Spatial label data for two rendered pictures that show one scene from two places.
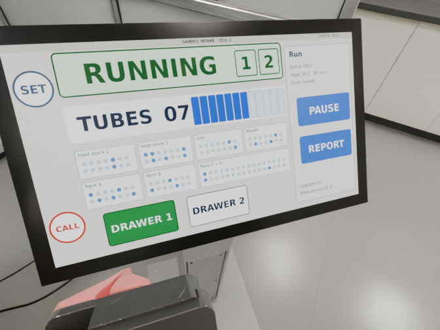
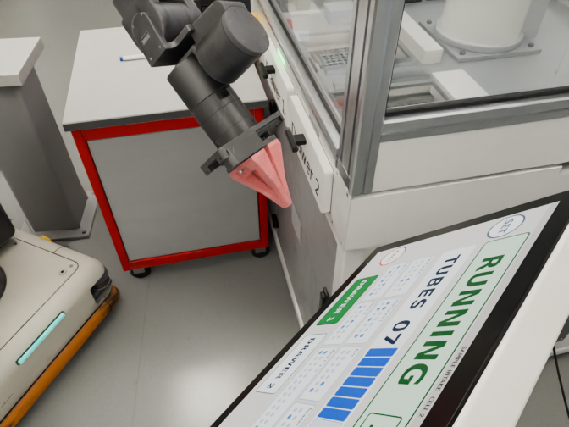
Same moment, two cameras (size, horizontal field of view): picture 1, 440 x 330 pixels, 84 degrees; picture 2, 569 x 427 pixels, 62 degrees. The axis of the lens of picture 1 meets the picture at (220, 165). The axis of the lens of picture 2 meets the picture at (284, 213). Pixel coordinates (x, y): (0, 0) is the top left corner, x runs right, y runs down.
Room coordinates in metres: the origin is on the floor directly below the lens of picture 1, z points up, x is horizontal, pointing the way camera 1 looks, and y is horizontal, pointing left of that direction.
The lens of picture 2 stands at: (0.42, -0.14, 1.49)
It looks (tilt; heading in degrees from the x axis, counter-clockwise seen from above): 45 degrees down; 152
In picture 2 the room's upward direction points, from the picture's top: straight up
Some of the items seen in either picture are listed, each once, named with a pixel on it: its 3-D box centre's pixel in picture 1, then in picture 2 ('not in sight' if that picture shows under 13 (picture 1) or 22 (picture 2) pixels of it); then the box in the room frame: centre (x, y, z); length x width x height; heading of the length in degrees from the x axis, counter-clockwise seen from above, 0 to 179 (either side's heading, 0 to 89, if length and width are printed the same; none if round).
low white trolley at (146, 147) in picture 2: not in sight; (181, 152); (-1.06, 0.20, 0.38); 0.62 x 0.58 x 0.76; 165
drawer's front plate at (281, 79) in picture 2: not in sight; (278, 80); (-0.58, 0.38, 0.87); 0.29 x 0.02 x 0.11; 165
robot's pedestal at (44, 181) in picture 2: not in sight; (29, 147); (-1.37, -0.31, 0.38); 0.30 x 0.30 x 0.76; 68
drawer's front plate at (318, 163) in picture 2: not in sight; (308, 150); (-0.28, 0.30, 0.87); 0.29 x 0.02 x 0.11; 165
